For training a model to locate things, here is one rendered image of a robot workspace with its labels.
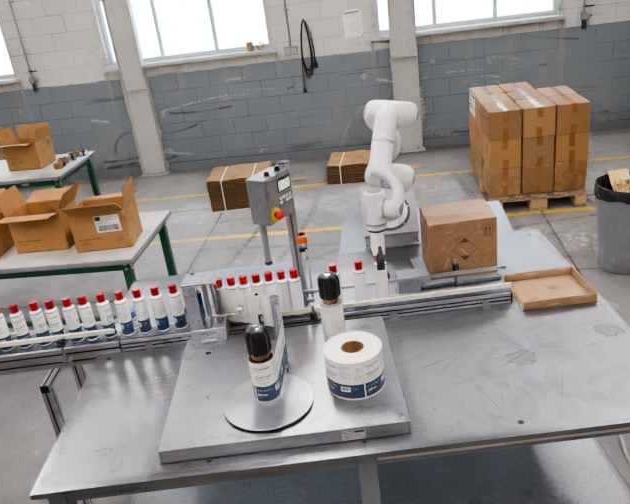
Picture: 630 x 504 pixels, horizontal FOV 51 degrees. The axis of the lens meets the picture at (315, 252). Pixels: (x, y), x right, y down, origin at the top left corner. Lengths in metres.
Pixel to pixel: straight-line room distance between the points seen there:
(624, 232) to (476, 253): 1.99
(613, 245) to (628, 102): 3.80
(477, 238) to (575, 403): 0.95
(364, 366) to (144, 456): 0.77
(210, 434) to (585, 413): 1.19
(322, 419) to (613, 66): 6.73
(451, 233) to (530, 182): 3.12
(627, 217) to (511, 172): 1.46
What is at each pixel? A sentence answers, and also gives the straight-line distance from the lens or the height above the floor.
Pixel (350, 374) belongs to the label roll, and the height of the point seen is 0.98.
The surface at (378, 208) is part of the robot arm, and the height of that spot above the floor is 1.32.
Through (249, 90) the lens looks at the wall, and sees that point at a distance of 8.08.
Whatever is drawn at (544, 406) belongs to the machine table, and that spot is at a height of 0.83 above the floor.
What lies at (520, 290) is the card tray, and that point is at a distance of 2.94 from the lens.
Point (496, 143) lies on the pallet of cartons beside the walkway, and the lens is 5.83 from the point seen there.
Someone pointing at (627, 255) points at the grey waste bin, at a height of 0.15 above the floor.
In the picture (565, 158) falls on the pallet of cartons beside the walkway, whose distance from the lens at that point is 6.00.
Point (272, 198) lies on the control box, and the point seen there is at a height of 1.39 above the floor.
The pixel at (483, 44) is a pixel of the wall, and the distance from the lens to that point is 7.95.
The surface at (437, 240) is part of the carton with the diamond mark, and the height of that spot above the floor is 1.04.
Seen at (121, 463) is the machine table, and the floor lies 0.83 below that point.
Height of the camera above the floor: 2.23
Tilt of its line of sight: 24 degrees down
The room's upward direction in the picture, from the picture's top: 8 degrees counter-clockwise
